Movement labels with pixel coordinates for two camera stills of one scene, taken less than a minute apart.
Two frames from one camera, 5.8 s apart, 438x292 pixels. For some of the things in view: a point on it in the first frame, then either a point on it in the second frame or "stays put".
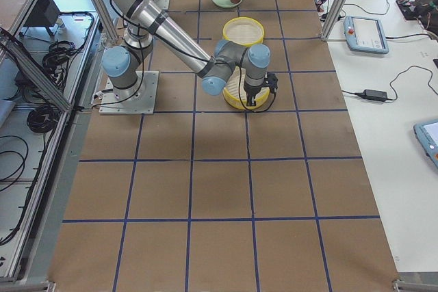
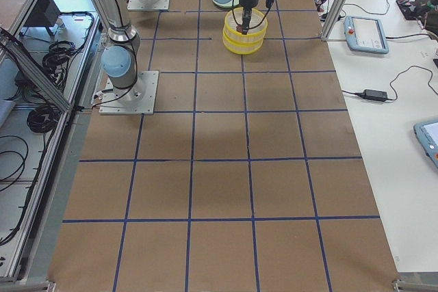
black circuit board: x=413 y=10 stays put
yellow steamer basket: x=235 y=92 -> x=257 y=27
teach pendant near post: x=365 y=34 stays put
